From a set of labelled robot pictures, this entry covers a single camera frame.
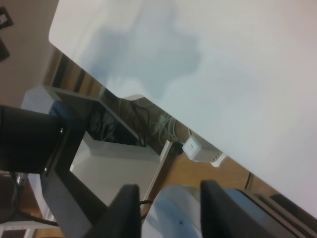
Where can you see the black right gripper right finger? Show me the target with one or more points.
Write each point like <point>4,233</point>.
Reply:
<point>221,217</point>

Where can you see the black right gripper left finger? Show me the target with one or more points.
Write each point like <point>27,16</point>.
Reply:
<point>122,219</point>

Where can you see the white power strip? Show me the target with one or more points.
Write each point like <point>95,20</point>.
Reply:
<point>199,150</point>

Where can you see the white cable tray box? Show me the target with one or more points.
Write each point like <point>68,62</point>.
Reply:
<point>103,167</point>

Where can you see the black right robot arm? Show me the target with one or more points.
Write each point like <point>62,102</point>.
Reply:
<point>46,144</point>

